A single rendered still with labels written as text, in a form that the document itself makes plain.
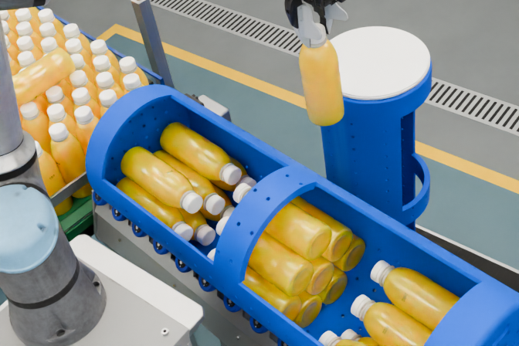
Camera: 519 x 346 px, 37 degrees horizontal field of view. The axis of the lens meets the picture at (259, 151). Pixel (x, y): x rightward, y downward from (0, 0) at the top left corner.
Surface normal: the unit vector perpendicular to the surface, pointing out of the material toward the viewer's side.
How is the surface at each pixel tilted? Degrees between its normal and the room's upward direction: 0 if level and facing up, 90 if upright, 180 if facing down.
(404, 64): 0
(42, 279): 90
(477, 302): 12
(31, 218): 7
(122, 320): 0
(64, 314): 72
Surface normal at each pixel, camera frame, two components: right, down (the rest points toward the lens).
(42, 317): 0.07, 0.43
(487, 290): 0.18, -0.88
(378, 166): -0.07, 0.70
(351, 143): -0.46, 0.67
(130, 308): -0.15, -0.71
